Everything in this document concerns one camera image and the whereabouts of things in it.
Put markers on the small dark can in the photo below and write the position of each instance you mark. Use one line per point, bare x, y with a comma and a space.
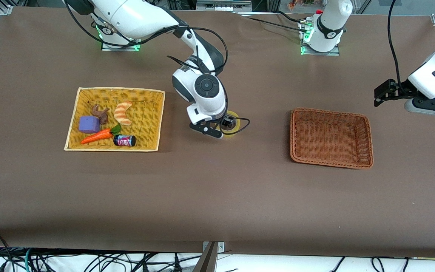
124, 141

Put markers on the purple foam block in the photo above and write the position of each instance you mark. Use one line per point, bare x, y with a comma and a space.
89, 124

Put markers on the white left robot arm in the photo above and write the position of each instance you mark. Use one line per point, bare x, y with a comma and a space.
329, 22

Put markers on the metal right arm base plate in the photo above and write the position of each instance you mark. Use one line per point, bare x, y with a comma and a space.
134, 48

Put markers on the brown wicker basket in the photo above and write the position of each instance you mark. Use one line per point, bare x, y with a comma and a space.
330, 138

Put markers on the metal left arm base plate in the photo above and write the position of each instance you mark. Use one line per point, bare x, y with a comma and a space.
334, 52

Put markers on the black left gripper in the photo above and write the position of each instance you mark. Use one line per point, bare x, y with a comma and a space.
394, 89

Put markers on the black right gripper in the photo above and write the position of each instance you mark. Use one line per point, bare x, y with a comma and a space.
226, 121

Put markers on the clear yellowish tape roll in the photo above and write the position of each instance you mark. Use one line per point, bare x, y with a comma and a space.
234, 133

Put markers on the orange toy carrot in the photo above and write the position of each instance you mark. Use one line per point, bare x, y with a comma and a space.
98, 136

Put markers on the toy croissant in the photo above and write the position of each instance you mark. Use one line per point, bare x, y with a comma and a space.
122, 112

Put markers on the metal table edge bracket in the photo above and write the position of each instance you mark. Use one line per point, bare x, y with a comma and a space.
208, 258

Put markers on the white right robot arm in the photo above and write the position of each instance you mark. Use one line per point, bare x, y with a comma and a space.
134, 15

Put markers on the yellow wicker basket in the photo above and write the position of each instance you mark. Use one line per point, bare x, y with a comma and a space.
145, 128

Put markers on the grey equipment box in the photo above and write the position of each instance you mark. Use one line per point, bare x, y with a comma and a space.
223, 4

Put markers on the brown lion figurine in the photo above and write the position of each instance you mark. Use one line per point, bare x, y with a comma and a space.
100, 113

